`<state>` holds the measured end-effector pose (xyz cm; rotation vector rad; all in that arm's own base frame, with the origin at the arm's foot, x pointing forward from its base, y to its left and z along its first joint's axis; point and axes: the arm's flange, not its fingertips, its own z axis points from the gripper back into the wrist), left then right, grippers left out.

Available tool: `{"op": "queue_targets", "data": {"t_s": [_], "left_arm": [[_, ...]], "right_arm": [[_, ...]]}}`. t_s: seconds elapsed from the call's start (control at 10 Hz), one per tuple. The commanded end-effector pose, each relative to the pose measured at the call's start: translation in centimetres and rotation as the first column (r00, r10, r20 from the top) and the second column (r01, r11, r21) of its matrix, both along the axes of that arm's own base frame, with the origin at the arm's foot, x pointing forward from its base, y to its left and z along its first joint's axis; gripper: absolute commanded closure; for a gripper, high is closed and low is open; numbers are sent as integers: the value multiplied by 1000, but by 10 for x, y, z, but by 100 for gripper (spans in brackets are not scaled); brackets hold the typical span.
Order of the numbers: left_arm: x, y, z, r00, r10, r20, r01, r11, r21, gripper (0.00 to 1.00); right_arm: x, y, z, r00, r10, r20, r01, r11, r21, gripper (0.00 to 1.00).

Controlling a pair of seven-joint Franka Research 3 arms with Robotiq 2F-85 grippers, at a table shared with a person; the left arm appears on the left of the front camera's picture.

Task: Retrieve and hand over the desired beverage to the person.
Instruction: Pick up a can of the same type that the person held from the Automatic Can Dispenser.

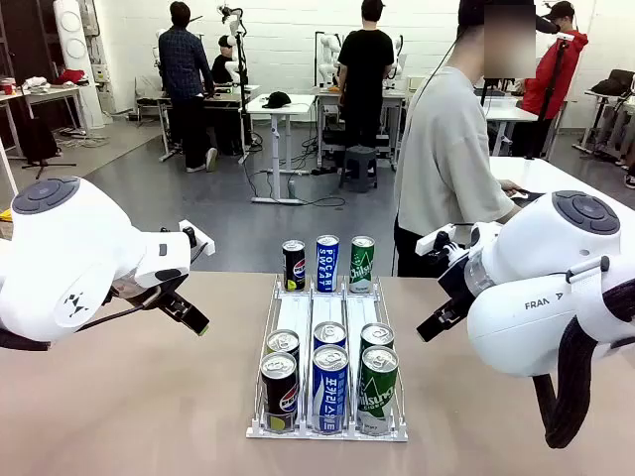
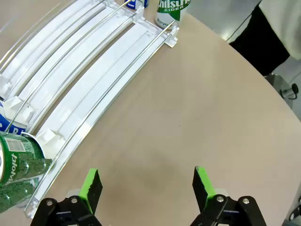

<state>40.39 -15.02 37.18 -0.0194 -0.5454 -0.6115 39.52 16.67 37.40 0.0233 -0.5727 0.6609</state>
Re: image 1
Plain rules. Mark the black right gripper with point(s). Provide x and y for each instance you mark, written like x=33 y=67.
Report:
x=457 y=280

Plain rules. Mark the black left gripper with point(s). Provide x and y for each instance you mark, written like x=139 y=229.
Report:
x=173 y=300

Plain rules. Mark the green Chilsung Cider can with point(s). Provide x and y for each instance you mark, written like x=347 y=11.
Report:
x=361 y=268
x=377 y=334
x=377 y=392

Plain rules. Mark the black Pepsi can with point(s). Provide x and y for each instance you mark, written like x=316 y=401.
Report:
x=283 y=341
x=279 y=392
x=293 y=265

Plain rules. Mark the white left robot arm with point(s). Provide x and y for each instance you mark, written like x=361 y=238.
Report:
x=74 y=248

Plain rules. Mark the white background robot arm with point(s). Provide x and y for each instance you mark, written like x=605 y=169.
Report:
x=327 y=54
x=397 y=49
x=233 y=17

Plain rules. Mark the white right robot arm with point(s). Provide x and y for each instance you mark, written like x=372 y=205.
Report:
x=521 y=322

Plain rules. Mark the person in light t-shirt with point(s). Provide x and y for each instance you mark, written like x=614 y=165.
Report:
x=446 y=163

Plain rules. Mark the seated person with black cap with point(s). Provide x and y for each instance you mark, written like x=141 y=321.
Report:
x=223 y=69

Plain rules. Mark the person in dark plaid shirt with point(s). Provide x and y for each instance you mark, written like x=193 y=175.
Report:
x=183 y=64

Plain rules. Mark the person in red jacket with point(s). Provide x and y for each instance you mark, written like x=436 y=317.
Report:
x=560 y=74

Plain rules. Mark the person in black t-shirt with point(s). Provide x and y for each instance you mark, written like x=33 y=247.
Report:
x=364 y=59

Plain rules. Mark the person's right hand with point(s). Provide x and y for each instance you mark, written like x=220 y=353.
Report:
x=511 y=188

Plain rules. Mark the blue Pocari Sweat can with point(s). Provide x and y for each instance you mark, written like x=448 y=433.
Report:
x=330 y=392
x=327 y=263
x=330 y=333

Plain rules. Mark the small clear bottle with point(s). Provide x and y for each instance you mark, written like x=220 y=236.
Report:
x=292 y=189

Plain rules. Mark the large white table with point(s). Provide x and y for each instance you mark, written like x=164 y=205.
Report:
x=546 y=173

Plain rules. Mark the grey plastic stool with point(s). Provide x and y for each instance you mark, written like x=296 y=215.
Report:
x=358 y=156

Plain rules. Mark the white lab desk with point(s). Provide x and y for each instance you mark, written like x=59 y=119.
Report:
x=228 y=95
x=327 y=95
x=506 y=113

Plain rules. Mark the black baseball cap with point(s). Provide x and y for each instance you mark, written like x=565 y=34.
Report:
x=278 y=100

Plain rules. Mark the black stand with bag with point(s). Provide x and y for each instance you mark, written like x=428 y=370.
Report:
x=39 y=139

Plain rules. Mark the white height-adjustable desk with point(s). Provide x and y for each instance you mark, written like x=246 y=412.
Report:
x=303 y=101

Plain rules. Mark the metal equipment cart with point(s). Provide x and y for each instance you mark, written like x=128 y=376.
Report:
x=602 y=124

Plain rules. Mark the black light stand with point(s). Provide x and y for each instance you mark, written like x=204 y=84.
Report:
x=243 y=74

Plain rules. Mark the white side table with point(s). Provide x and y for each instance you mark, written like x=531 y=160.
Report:
x=54 y=92

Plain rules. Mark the red cloth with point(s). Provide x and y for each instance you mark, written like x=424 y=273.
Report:
x=69 y=77

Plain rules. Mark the white cloth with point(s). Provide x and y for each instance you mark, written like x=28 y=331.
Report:
x=35 y=83

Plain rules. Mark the black bag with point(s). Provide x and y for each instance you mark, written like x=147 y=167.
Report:
x=615 y=84

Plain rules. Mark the tall white air conditioner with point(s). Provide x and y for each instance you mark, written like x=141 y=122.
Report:
x=74 y=49

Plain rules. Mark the red cup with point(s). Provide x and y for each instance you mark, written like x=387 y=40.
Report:
x=7 y=88

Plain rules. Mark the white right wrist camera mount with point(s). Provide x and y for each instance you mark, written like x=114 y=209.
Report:
x=429 y=242

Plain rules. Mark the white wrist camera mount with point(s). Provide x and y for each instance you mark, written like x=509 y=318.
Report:
x=201 y=243
x=429 y=242

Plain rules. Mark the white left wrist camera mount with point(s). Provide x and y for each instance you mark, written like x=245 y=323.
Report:
x=201 y=243

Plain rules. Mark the black camera tripod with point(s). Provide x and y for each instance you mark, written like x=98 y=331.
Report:
x=553 y=84

